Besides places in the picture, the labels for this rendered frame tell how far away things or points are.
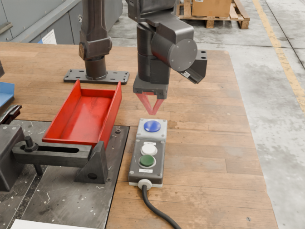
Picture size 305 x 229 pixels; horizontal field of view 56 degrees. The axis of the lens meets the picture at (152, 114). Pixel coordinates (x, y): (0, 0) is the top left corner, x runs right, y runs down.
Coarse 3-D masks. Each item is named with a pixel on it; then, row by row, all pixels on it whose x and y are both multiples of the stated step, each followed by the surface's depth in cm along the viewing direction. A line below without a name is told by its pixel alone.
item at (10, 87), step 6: (0, 84) 79; (6, 84) 79; (12, 84) 78; (0, 90) 79; (6, 90) 79; (12, 90) 79; (0, 96) 78; (6, 96) 78; (12, 96) 78; (0, 102) 76
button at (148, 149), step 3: (147, 144) 60; (150, 144) 60; (144, 147) 60; (147, 147) 60; (150, 147) 60; (153, 147) 60; (144, 150) 59; (147, 150) 59; (150, 150) 59; (153, 150) 59; (144, 153) 59; (147, 153) 58; (150, 153) 58; (153, 153) 59
